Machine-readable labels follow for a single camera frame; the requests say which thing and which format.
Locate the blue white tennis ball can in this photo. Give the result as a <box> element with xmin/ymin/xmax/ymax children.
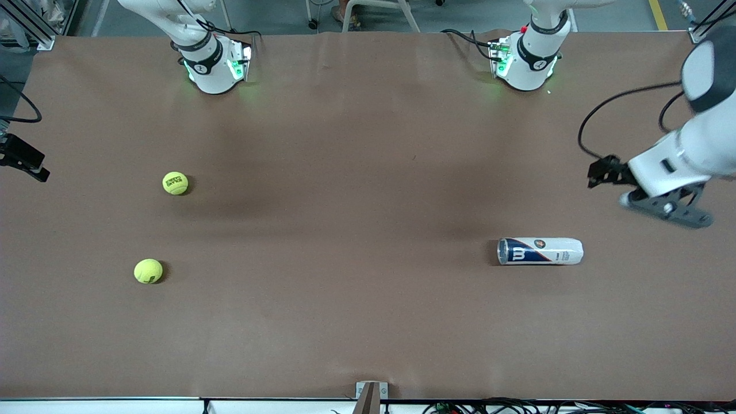
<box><xmin>497</xmin><ymin>237</ymin><xmax>584</xmax><ymax>266</ymax></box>

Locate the yellow-green tennis ball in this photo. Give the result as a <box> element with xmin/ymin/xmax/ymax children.
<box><xmin>162</xmin><ymin>171</ymin><xmax>189</xmax><ymax>196</ymax></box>
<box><xmin>134</xmin><ymin>259</ymin><xmax>164</xmax><ymax>285</ymax></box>

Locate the black cable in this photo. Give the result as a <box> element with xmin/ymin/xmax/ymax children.
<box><xmin>170</xmin><ymin>0</ymin><xmax>263</xmax><ymax>58</ymax></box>
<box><xmin>423</xmin><ymin>397</ymin><xmax>553</xmax><ymax>414</ymax></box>
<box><xmin>552</xmin><ymin>399</ymin><xmax>736</xmax><ymax>414</ymax></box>
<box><xmin>0</xmin><ymin>75</ymin><xmax>43</xmax><ymax>124</ymax></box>
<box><xmin>440</xmin><ymin>28</ymin><xmax>501</xmax><ymax>62</ymax></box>
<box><xmin>658</xmin><ymin>92</ymin><xmax>686</xmax><ymax>133</ymax></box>
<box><xmin>577</xmin><ymin>82</ymin><xmax>685</xmax><ymax>162</ymax></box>

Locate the aluminium frame profile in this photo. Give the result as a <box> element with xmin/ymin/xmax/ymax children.
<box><xmin>0</xmin><ymin>0</ymin><xmax>56</xmax><ymax>51</ymax></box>
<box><xmin>688</xmin><ymin>0</ymin><xmax>736</xmax><ymax>44</ymax></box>

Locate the white metal stool frame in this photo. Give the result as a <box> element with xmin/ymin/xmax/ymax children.
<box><xmin>342</xmin><ymin>0</ymin><xmax>421</xmax><ymax>33</ymax></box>

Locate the grey metal camera bracket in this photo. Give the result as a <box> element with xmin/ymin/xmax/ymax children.
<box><xmin>355</xmin><ymin>381</ymin><xmax>389</xmax><ymax>414</ymax></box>

